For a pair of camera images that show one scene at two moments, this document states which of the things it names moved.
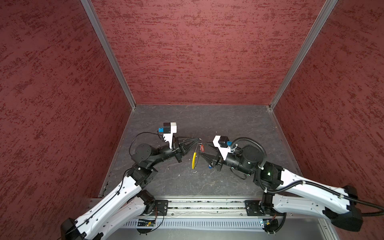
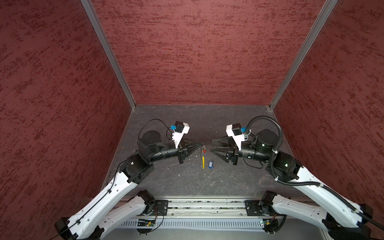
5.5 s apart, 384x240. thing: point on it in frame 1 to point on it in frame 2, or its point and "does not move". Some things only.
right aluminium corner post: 321,19 does not move
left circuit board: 145,223 does not move
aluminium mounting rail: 188,208 does not move
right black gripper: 214,161 to 231,155
